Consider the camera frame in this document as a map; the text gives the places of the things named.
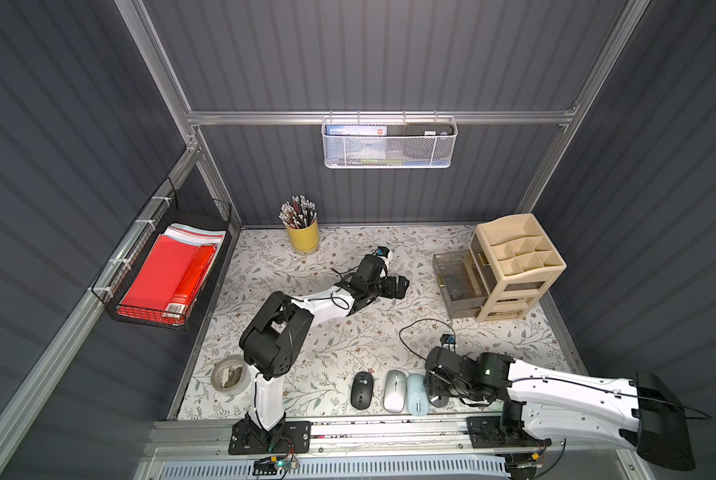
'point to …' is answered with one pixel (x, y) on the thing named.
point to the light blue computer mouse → (417, 397)
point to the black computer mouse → (362, 390)
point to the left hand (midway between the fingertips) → (401, 282)
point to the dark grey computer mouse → (439, 403)
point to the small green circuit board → (282, 464)
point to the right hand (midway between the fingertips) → (432, 389)
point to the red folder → (165, 284)
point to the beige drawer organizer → (521, 262)
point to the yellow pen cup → (304, 241)
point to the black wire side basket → (191, 218)
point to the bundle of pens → (297, 212)
